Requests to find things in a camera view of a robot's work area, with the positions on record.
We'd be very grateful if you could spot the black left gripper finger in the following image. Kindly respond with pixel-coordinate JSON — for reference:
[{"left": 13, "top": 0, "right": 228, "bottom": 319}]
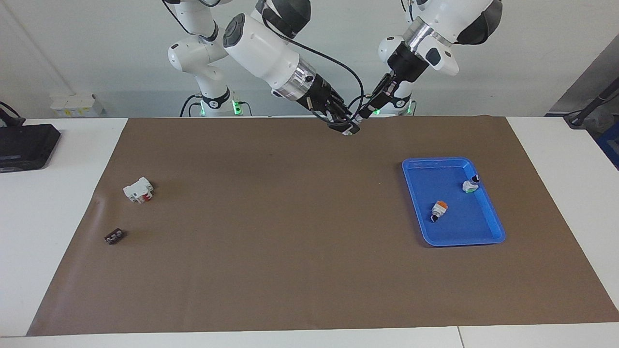
[
  {"left": 365, "top": 73, "right": 402, "bottom": 119},
  {"left": 357, "top": 73, "right": 391, "bottom": 116}
]

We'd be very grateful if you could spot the brown paper table mat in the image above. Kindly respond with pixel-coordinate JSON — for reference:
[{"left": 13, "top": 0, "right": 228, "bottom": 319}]
[{"left": 27, "top": 115, "right": 619, "bottom": 337}]

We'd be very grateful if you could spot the blue plastic tray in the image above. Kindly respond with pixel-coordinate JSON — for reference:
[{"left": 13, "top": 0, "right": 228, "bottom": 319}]
[{"left": 401, "top": 157, "right": 506, "bottom": 247}]

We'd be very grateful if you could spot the black pole stand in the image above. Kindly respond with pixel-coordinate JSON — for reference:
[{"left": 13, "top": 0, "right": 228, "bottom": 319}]
[{"left": 563, "top": 77, "right": 619, "bottom": 129}]

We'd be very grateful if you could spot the white circuit breaker red lever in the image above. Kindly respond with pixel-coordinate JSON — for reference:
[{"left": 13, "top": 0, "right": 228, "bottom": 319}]
[{"left": 122, "top": 177, "right": 154, "bottom": 204}]

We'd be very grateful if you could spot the blue crate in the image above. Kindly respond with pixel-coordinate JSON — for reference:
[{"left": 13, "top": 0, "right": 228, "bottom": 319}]
[{"left": 596, "top": 133, "right": 619, "bottom": 171}]

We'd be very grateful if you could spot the black flat electronics box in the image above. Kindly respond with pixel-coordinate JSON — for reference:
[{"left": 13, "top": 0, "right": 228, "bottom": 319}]
[{"left": 0, "top": 124, "right": 62, "bottom": 173}]

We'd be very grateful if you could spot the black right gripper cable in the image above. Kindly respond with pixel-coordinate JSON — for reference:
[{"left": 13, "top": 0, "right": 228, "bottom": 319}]
[{"left": 261, "top": 10, "right": 365, "bottom": 116}]

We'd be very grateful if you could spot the selector switch with orange block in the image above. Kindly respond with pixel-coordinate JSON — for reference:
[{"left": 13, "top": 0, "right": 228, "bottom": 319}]
[{"left": 430, "top": 200, "right": 449, "bottom": 223}]

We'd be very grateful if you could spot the black cable on electronics box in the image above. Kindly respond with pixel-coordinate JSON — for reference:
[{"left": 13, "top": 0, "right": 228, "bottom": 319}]
[{"left": 0, "top": 101, "right": 26, "bottom": 128}]

